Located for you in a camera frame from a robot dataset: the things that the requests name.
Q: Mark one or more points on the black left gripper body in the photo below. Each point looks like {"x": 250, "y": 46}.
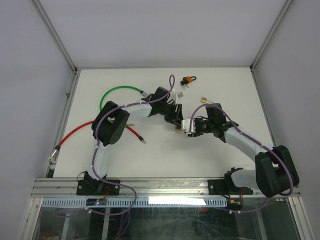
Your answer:
{"x": 170, "y": 114}

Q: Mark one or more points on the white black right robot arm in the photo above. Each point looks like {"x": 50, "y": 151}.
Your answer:
{"x": 274, "y": 172}

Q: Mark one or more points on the red cable lock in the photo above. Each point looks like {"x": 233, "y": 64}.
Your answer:
{"x": 80, "y": 131}

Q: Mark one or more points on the small brass long-shackle padlock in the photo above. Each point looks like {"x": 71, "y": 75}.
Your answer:
{"x": 206, "y": 101}

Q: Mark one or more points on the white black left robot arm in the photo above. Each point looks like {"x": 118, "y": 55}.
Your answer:
{"x": 108, "y": 127}

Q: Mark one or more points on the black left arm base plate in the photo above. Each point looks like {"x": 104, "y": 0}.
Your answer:
{"x": 96, "y": 188}

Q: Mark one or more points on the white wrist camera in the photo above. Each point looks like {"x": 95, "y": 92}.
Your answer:
{"x": 187, "y": 126}
{"x": 176, "y": 95}

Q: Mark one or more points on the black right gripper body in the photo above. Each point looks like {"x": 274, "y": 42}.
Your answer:
{"x": 202, "y": 126}

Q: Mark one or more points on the large brass padlock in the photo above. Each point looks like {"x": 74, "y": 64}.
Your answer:
{"x": 178, "y": 129}

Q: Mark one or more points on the green cable lock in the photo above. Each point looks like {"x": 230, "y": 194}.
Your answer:
{"x": 121, "y": 95}

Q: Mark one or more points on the keys of orange padlock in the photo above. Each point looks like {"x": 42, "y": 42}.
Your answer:
{"x": 185, "y": 87}

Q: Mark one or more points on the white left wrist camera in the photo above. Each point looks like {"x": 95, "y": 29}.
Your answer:
{"x": 176, "y": 95}

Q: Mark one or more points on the aluminium mounting rail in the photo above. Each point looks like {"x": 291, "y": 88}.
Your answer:
{"x": 143, "y": 187}

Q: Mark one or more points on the orange black padlock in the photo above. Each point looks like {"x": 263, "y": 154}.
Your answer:
{"x": 187, "y": 80}

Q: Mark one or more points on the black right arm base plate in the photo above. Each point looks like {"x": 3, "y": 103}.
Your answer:
{"x": 218, "y": 187}

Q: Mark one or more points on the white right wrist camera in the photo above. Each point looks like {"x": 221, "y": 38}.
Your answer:
{"x": 187, "y": 126}

